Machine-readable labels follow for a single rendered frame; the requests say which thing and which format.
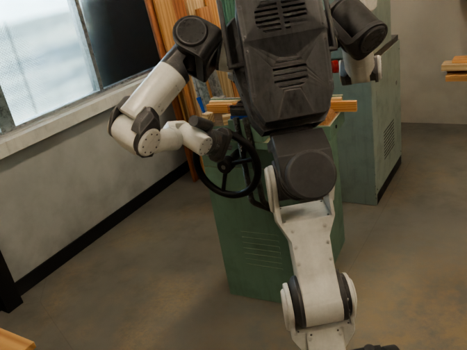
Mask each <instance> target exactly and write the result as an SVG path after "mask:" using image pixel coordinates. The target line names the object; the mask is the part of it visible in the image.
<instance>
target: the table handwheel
mask: <svg viewBox="0 0 467 350"><path fill-rule="evenodd" d="M231 133H232V135H233V136H232V139H233V140H235V141H237V142H238V143H239V144H241V145H242V146H243V147H244V148H245V152H246V151H247V152H248V153H249V155H250V156H251V158H246V159H242V160H238V159H239V158H240V154H239V150H238V149H236V150H235V151H233V152H232V153H231V154H230V155H229V156H225V157H224V160H223V161H221V162H218V163H217V167H218V170H219V171H220V172H222V173H223V176H222V188H220V187H218V186H216V185H215V184H214V183H212V182H211V181H210V180H209V179H208V177H207V176H206V175H205V173H204V171H203V169H202V166H201V163H200V158H199V155H198V154H196V153H195V152H193V153H192V160H193V165H194V168H195V171H196V173H197V175H198V177H199V178H200V180H201V181H202V183H203V184H204V185H205V186H206V187H207V188H208V189H210V190H211V191H212V192H214V193H216V194H218V195H220V196H222V197H226V198H230V199H237V198H242V197H246V196H247V195H249V194H251V193H252V192H253V191H255V189H256V188H257V186H258V185H259V182H260V180H261V174H262V168H261V161H260V158H259V155H258V154H257V152H256V150H255V148H254V147H253V146H252V145H251V143H250V142H249V141H248V140H247V139H245V138H244V137H243V136H241V135H240V134H238V133H236V132H234V131H231ZM250 162H253V164H254V178H253V180H252V182H251V183H250V184H249V186H248V187H246V188H245V189H244V190H240V191H235V192H233V191H228V190H225V189H226V182H227V174H228V173H229V172H230V171H231V170H232V169H233V168H234V167H235V166H236V165H239V164H243V163H250Z"/></svg>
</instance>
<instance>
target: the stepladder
mask: <svg viewBox="0 0 467 350"><path fill-rule="evenodd" d="M192 81H193V83H194V86H195V91H196V94H197V98H196V99H197V102H198V104H199V106H200V108H201V112H202V114H203V113H205V112H207V109H206V105H207V104H208V103H209V101H210V100H211V99H212V98H224V97H226V95H224V94H223V91H222V88H221V85H220V81H219V78H218V75H217V72H216V70H215V71H214V72H213V73H212V74H211V75H210V77H209V78H208V82H209V85H210V88H211V92H212V95H213V97H212V98H210V95H209V93H208V88H207V86H206V82H205V83H203V82H201V81H200V80H198V79H196V78H194V77H193V76H192Z"/></svg>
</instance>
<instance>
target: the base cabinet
mask: <svg viewBox="0 0 467 350"><path fill-rule="evenodd" d="M329 144H330V146H331V151H332V155H333V159H334V164H335V166H336V171H337V179H336V183H335V191H334V200H333V204H334V211H335V217H334V222H333V225H332V228H331V233H330V240H331V249H332V253H333V258H334V264H335V262H336V260H337V258H338V255H339V253H340V252H341V249H342V247H343V244H344V242H345V232H344V223H343V205H342V196H341V179H340V169H339V160H338V143H337V134H335V136H334V138H333V139H332V141H329ZM204 170H205V174H206V176H207V177H208V179H209V180H210V181H211V182H212V183H214V184H215V185H216V186H218V187H219V188H222V176H223V173H222V172H220V171H219V170H218V167H210V166H204ZM261 180H262V186H263V191H264V195H265V199H266V201H268V193H267V188H266V183H265V174H264V169H262V174H261ZM245 188H246V185H245V179H244V175H243V168H240V167H234V168H233V169H232V170H231V171H230V172H229V173H228V174H227V182H226V189H225V190H228V191H233V192H235V191H240V190H244V189H245ZM208 190H209V193H210V197H211V203H212V207H213V213H214V217H215V223H216V226H217V230H218V237H219V241H220V246H221V250H222V257H223V260H224V266H225V270H226V274H227V280H228V284H229V289H230V293H231V294H235V295H239V296H244V297H251V298H255V299H262V300H266V301H273V302H277V303H282V302H281V294H280V291H281V289H282V284H283V283H288V281H289V280H290V278H291V276H294V272H293V265H292V261H291V256H290V249H289V245H288V240H287V239H286V237H285V236H284V234H283V233H282V232H281V230H280V229H279V227H278V226H277V224H276V223H275V219H274V214H273V213H272V212H268V211H266V210H264V209H260V208H257V207H256V206H253V205H252V204H251V203H250V202H249V199H248V197H247V196H246V197H242V198H237V199H230V198H226V197H222V196H220V195H218V194H216V193H214V192H212V191H211V190H210V189H208ZM299 203H300V201H295V200H292V199H289V200H285V201H279V205H280V206H282V207H284V206H291V205H295V204H299Z"/></svg>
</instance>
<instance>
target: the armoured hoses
mask: <svg viewBox="0 0 467 350"><path fill-rule="evenodd" d="M242 120H243V124H244V129H245V134H246V138H247V140H248V141H249V142H250V143H251V145H252V146H253V147H254V142H253V137H252V132H251V127H250V123H249V119H248V117H243V118H242ZM233 124H234V127H235V132H236V133H238V134H240V135H242V132H241V128H240V120H239V117H234V118H233ZM237 143H238V142H237ZM238 150H239V154H240V159H241V160H242V159H246V158H247V157H246V154H245V148H244V147H243V146H242V145H241V144H239V143H238ZM242 168H243V175H244V179H245V185H246V187H248V186H249V184H250V183H251V179H250V175H249V170H248V169H249V168H248V165H247V163H243V164H242ZM257 190H258V194H259V200H260V202H258V201H256V200H255V199H254V195H253V192H252V193H251V194H249V195H247V197H248V199H249V202H250V203H251V204H252V205H253V206H256V207H257V208H260V209H264V210H266V211H268V212H271V211H270V206H269V202H268V201H266V199H265V195H264V191H263V186H262V180H260V182H259V185H258V186H257Z"/></svg>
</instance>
